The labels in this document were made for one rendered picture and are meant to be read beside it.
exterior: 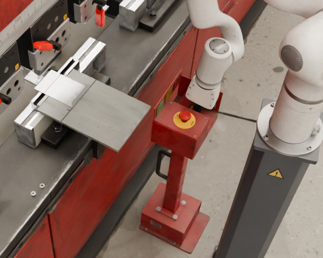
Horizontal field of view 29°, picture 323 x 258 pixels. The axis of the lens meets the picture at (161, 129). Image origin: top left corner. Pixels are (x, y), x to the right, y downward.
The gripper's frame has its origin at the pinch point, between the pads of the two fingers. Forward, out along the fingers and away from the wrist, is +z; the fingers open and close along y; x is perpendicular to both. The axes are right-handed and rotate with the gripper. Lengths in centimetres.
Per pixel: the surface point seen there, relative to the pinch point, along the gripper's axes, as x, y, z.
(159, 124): -14.9, -7.5, -2.7
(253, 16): 127, -11, 70
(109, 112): -34.2, -17.0, -24.5
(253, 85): 85, 8, 74
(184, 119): -11.4, -1.0, -6.5
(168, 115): -10.7, -6.5, -3.3
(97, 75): -17.1, -30.5, -13.8
